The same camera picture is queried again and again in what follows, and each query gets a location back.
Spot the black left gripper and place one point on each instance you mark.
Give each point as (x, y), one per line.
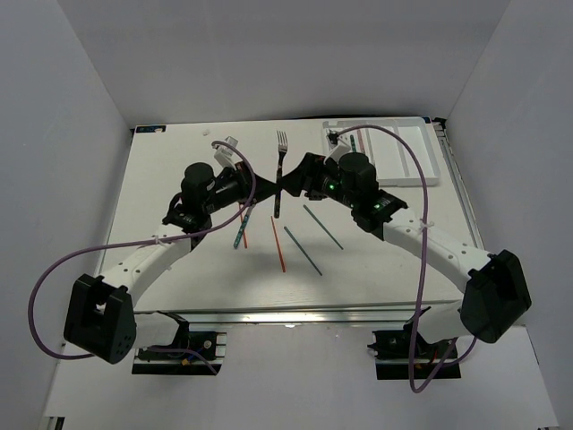
(243, 177)

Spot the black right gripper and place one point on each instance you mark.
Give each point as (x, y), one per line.
(306, 176)

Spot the curved blade dark-handled knife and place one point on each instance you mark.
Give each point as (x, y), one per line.
(247, 210)

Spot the teal chopstick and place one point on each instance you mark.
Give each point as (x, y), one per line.
(302, 250)
(322, 226)

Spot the fork with teal handle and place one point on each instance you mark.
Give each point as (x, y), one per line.
(282, 152)

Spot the orange chopstick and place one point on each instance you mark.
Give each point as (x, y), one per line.
(241, 235)
(278, 246)

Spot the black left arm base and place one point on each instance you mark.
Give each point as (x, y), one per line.
(188, 353)

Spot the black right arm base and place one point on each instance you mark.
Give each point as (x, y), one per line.
(390, 349)

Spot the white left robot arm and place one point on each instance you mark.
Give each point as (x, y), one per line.
(101, 317)

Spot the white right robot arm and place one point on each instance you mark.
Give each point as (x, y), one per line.
(494, 289)

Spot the white compartment utensil tray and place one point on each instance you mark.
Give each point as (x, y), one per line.
(395, 165)

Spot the small label sticker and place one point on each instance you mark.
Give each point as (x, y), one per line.
(150, 129)

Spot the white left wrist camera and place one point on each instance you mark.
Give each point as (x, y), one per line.
(224, 154)

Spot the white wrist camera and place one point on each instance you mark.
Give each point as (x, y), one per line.
(224, 154)
(338, 145)

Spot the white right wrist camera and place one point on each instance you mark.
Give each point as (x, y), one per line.
(338, 145)

